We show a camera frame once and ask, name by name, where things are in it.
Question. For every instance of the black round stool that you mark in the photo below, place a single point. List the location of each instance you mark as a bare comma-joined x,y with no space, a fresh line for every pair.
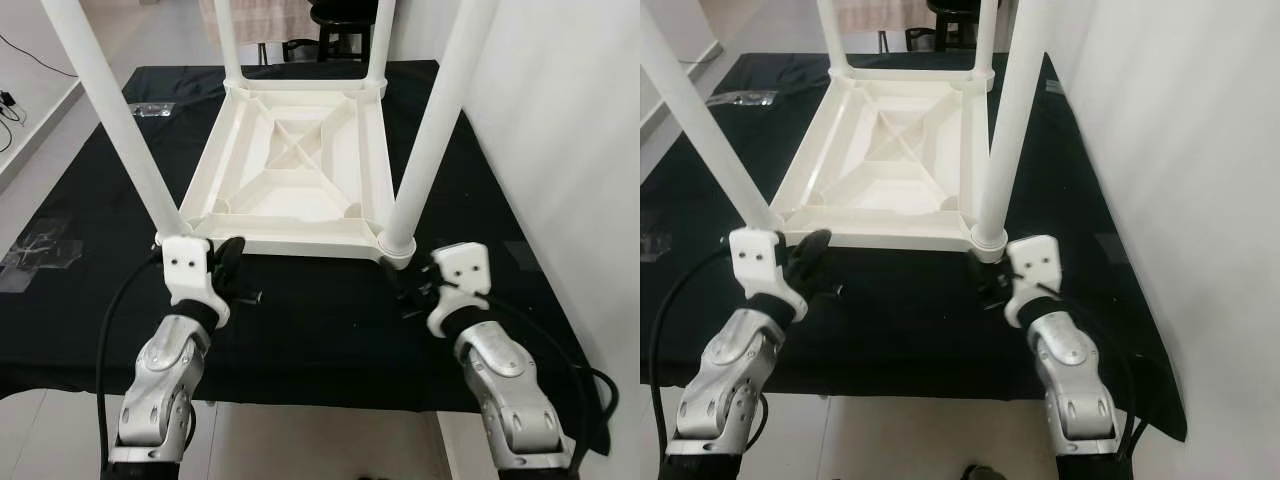
340,12
955,10

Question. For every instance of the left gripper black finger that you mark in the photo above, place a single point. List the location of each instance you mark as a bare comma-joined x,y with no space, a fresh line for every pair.
805,247
220,252
820,254
235,258

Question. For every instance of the black table cloth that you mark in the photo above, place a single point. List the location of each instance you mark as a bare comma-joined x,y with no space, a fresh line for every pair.
330,320
920,320

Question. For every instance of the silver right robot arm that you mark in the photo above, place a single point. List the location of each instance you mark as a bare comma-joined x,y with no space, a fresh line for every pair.
1070,385
510,390

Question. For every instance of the pink cloth covered table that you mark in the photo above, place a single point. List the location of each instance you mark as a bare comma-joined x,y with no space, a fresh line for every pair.
880,12
255,20

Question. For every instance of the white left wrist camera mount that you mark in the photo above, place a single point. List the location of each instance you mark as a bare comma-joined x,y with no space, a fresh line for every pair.
185,265
755,255

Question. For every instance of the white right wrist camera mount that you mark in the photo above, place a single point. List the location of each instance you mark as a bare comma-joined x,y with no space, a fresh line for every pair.
462,270
1035,262

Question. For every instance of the white plastic table leg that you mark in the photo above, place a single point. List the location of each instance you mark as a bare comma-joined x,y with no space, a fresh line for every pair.
700,125
380,40
118,120
836,40
1012,120
440,120
230,40
987,40

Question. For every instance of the cream plastic table top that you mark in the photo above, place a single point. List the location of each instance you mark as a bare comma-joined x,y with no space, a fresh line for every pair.
290,200
890,190

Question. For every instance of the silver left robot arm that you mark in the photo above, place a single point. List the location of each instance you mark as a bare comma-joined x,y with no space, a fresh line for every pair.
725,380
160,380

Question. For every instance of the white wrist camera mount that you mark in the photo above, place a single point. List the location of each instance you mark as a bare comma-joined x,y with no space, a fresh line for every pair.
755,255
462,270
1035,262
185,265

